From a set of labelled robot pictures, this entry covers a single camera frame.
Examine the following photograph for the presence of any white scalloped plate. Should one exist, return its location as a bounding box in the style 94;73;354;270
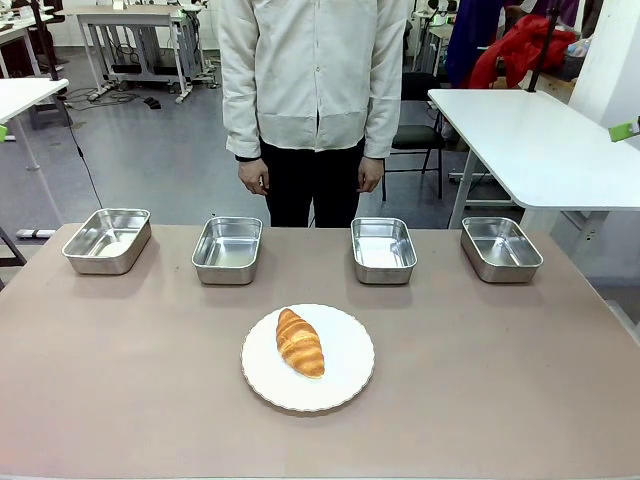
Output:
240;303;376;413

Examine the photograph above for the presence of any black pole stand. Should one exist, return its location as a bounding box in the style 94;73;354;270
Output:
526;0;562;94

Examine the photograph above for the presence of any black tripod pole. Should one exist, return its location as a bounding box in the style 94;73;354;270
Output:
30;0;61;82

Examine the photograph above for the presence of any black folding chair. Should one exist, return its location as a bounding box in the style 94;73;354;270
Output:
381;71;447;202

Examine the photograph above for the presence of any grey workbench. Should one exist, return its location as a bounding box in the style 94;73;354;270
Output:
53;3;207;105

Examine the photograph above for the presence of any red jacket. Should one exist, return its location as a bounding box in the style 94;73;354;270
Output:
468;13;579;90

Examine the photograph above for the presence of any blue purple hanging garment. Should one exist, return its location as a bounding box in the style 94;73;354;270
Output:
444;0;509;89

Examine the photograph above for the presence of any person's left hand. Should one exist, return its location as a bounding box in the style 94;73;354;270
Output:
356;155;386;194

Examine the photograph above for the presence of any golden brown croissant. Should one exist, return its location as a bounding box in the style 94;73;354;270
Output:
275;307;326;380

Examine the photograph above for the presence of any white side table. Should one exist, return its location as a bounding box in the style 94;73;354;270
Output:
427;87;640;232

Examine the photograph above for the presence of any person in cream shirt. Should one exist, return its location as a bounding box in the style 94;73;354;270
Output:
217;0;414;229

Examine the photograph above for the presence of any steel rectangular container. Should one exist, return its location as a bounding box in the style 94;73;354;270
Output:
191;215;264;286
61;207;153;276
460;215;545;284
350;216;419;286

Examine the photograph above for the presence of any person's right hand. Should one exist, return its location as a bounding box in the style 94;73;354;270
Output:
237;156;271;197

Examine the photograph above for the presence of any white desk with cable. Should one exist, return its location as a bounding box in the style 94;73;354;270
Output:
0;77;71;226

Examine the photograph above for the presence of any black hanging cable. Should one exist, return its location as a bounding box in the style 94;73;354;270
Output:
58;94;105;210

